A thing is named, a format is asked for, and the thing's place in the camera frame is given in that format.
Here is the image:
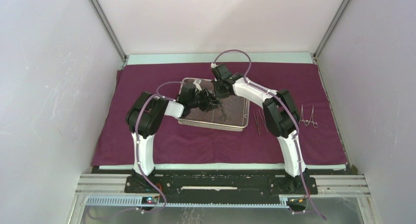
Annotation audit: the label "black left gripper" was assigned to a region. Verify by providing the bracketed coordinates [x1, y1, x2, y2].
[188, 87, 222, 113]

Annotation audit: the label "metal mesh instrument tray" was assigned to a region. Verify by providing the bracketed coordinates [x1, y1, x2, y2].
[178, 96, 250, 132]

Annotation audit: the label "steel surgical forceps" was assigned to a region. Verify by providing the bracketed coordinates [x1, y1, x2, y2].
[309, 105, 319, 128]

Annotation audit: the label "magenta surgical wrap cloth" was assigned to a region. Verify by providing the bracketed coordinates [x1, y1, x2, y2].
[92, 62, 347, 166]

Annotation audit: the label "steel hemostat clamp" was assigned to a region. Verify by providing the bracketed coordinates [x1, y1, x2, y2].
[300, 105, 309, 126]

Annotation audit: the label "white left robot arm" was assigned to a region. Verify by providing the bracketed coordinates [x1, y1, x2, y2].
[126, 82, 221, 193]

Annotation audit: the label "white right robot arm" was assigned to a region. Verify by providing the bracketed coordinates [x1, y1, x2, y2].
[211, 63, 309, 194]

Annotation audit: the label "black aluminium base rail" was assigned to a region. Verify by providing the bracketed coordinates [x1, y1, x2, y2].
[71, 174, 372, 216]

